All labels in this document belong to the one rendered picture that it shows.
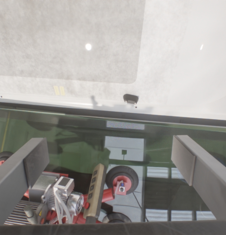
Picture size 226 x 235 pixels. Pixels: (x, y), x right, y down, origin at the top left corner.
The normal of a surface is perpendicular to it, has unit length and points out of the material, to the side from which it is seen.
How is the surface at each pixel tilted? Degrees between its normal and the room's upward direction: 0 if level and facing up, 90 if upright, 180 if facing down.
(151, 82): 0
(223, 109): 34
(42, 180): 116
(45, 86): 0
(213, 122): 26
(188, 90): 7
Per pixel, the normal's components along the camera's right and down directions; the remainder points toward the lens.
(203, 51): 0.06, 0.63
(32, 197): -0.08, 0.22
